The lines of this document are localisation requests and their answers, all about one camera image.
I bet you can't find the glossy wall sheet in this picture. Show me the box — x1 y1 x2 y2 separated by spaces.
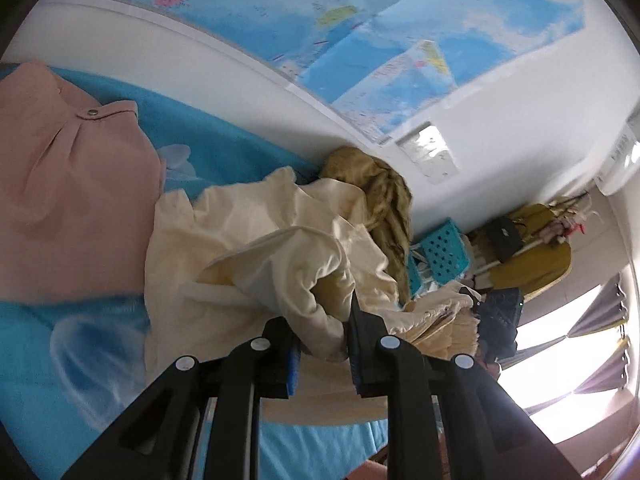
396 121 459 179

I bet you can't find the white clothes rack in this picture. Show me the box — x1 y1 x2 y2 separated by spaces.
467 194 593 283

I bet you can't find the cream garment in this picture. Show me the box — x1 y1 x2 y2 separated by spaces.
144 166 483 426

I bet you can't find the world map wall poster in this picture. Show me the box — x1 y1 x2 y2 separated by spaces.
50 0 586 148

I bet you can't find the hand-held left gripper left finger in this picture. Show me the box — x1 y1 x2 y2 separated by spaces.
60 319 303 480

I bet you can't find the black bag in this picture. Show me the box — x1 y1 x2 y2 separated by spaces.
481 215 524 264

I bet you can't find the pink garment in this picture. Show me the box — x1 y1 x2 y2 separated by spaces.
0 60 167 306

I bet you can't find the grey purple curtain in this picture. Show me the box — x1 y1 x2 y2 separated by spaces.
574 337 635 397
565 272 632 342

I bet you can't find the blue printed bed sheet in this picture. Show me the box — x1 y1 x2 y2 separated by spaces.
0 64 392 480

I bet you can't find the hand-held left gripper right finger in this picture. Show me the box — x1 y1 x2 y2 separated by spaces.
347 294 584 480

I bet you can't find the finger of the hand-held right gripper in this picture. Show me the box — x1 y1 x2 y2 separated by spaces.
457 285 483 317

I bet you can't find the teal perforated plastic basket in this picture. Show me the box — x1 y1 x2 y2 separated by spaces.
406 219 477 307

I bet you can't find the white air conditioner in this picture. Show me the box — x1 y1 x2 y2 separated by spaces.
594 112 640 197

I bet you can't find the mustard hanging garment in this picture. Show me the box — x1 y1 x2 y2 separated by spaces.
470 203 573 300

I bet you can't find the brown garment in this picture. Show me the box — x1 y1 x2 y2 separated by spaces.
320 146 414 306

